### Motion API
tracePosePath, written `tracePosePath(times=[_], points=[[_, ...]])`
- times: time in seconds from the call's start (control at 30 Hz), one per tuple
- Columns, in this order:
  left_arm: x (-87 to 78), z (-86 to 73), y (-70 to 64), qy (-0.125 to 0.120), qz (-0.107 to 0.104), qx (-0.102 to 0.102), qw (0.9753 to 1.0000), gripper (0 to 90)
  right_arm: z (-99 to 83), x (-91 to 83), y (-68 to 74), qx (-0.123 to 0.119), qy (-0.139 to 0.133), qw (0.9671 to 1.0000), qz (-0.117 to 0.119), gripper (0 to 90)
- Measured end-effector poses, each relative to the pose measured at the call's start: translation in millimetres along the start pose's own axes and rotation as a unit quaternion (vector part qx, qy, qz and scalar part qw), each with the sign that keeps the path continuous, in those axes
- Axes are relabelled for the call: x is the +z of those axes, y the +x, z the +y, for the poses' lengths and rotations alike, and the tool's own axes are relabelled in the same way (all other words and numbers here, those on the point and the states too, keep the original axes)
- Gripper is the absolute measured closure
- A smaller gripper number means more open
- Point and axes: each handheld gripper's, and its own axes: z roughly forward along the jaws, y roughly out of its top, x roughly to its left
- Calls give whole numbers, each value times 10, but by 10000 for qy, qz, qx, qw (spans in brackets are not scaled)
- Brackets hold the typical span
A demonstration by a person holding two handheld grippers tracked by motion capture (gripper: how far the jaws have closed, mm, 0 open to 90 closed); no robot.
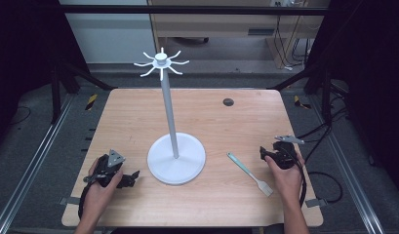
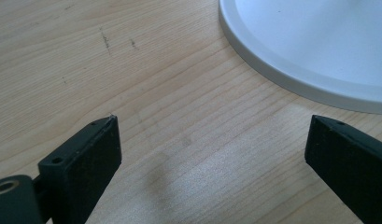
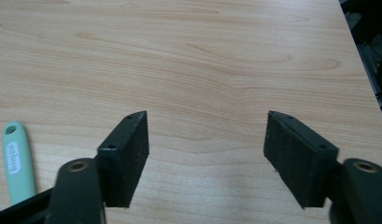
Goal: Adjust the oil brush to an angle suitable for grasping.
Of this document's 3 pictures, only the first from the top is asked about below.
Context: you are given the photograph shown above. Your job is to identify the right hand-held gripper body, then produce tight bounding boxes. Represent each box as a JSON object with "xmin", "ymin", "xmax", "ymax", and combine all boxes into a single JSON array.
[{"xmin": 271, "ymin": 135, "xmax": 306, "ymax": 171}]

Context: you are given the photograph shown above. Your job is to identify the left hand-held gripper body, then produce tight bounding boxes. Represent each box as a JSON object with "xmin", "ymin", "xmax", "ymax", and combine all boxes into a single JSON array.
[{"xmin": 83, "ymin": 148, "xmax": 127, "ymax": 188}]

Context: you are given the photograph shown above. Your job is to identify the light green handled fork spatula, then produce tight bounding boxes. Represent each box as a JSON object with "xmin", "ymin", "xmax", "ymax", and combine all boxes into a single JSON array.
[{"xmin": 226, "ymin": 151, "xmax": 275, "ymax": 198}]

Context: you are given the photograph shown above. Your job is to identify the white hook stand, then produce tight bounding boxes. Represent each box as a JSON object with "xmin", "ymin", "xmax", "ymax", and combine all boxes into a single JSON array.
[{"xmin": 133, "ymin": 47, "xmax": 207, "ymax": 186}]

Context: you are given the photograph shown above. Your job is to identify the person's right hand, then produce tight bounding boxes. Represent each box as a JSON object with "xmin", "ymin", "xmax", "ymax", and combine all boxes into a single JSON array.
[{"xmin": 263, "ymin": 153, "xmax": 306, "ymax": 207}]

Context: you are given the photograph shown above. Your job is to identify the person's left hand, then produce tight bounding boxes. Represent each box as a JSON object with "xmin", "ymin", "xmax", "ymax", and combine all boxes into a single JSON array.
[{"xmin": 84, "ymin": 157, "xmax": 124, "ymax": 213}]

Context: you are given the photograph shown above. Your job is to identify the yellow black striped tape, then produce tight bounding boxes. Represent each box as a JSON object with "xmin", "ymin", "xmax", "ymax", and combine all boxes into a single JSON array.
[
  {"xmin": 84, "ymin": 93, "xmax": 100, "ymax": 112},
  {"xmin": 293, "ymin": 95, "xmax": 312, "ymax": 110}
]

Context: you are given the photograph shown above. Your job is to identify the white cabinet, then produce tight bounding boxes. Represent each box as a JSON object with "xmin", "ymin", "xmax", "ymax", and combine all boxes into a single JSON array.
[{"xmin": 59, "ymin": 0, "xmax": 156, "ymax": 64}]

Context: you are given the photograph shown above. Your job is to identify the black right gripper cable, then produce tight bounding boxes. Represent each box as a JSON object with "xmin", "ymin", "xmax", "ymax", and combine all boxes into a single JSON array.
[{"xmin": 293, "ymin": 149, "xmax": 308, "ymax": 208}]

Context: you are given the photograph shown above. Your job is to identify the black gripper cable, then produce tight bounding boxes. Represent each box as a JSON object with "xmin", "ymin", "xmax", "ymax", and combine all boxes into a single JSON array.
[
  {"xmin": 293, "ymin": 149, "xmax": 308, "ymax": 208},
  {"xmin": 77, "ymin": 179, "xmax": 95, "ymax": 220}
]

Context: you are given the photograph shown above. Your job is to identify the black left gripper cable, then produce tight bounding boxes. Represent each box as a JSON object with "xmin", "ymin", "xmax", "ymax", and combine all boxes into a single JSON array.
[{"xmin": 77, "ymin": 179, "xmax": 95, "ymax": 220}]

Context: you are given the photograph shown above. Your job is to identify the grey table strap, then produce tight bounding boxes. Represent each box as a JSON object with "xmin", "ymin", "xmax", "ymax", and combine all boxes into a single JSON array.
[
  {"xmin": 58, "ymin": 196, "xmax": 82, "ymax": 207},
  {"xmin": 304, "ymin": 197, "xmax": 329, "ymax": 209}
]

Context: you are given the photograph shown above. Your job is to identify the black floor cable loop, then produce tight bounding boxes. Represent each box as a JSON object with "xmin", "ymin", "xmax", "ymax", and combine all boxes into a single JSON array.
[{"xmin": 307, "ymin": 171, "xmax": 344, "ymax": 205}]

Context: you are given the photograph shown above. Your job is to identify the aluminium floor rail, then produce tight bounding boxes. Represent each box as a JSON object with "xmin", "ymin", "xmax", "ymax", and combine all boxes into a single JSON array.
[
  {"xmin": 0, "ymin": 93, "xmax": 76, "ymax": 234},
  {"xmin": 307, "ymin": 94, "xmax": 386, "ymax": 234}
]

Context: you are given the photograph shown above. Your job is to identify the black metal frame stand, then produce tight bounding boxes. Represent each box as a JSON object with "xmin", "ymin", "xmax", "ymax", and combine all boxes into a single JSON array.
[
  {"xmin": 268, "ymin": 62, "xmax": 351, "ymax": 125},
  {"xmin": 50, "ymin": 59, "xmax": 118, "ymax": 125}
]

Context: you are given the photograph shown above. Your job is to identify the hanging black cables bundle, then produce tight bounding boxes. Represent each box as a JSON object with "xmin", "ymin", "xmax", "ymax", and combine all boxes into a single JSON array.
[{"xmin": 272, "ymin": 14, "xmax": 313, "ymax": 70}]

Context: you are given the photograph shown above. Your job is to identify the black horizontal frame bar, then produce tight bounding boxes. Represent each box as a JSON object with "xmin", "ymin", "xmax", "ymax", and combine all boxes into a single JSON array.
[{"xmin": 56, "ymin": 4, "xmax": 329, "ymax": 17}]

